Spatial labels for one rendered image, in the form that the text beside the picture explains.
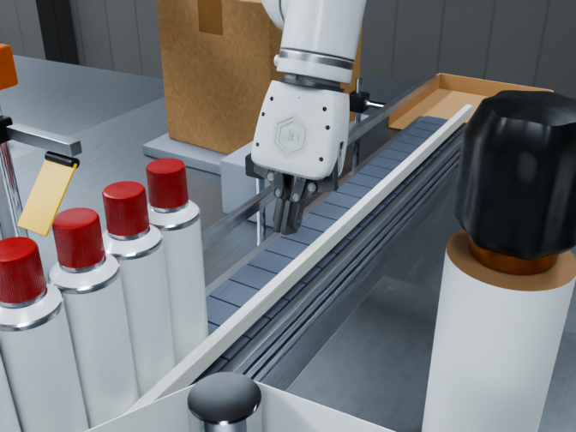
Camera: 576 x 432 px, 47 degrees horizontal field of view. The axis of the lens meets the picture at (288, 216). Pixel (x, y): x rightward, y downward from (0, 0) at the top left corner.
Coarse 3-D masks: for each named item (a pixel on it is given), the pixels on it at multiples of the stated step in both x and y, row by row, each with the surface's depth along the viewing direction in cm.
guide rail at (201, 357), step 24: (456, 120) 113; (432, 144) 105; (408, 168) 97; (384, 192) 91; (360, 216) 85; (336, 240) 80; (312, 264) 76; (264, 288) 69; (288, 288) 72; (240, 312) 65; (264, 312) 68; (216, 336) 62; (192, 360) 59; (168, 384) 56
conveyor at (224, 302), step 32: (416, 128) 120; (384, 160) 107; (352, 192) 97; (320, 224) 88; (256, 256) 81; (288, 256) 81; (224, 288) 75; (256, 288) 75; (224, 320) 70; (224, 352) 65; (192, 384) 61
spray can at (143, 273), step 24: (120, 192) 51; (144, 192) 51; (120, 216) 50; (144, 216) 51; (120, 240) 51; (144, 240) 52; (120, 264) 51; (144, 264) 52; (144, 288) 53; (144, 312) 54; (168, 312) 56; (144, 336) 55; (168, 336) 57; (144, 360) 56; (168, 360) 58; (144, 384) 57
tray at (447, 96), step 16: (448, 80) 154; (464, 80) 152; (480, 80) 150; (416, 96) 143; (432, 96) 150; (448, 96) 150; (464, 96) 150; (480, 96) 150; (400, 112) 138; (416, 112) 141; (432, 112) 141; (448, 112) 141; (400, 128) 133
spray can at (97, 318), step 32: (64, 224) 46; (96, 224) 47; (64, 256) 47; (96, 256) 48; (64, 288) 47; (96, 288) 47; (96, 320) 48; (96, 352) 50; (128, 352) 52; (96, 384) 51; (128, 384) 53; (96, 416) 53
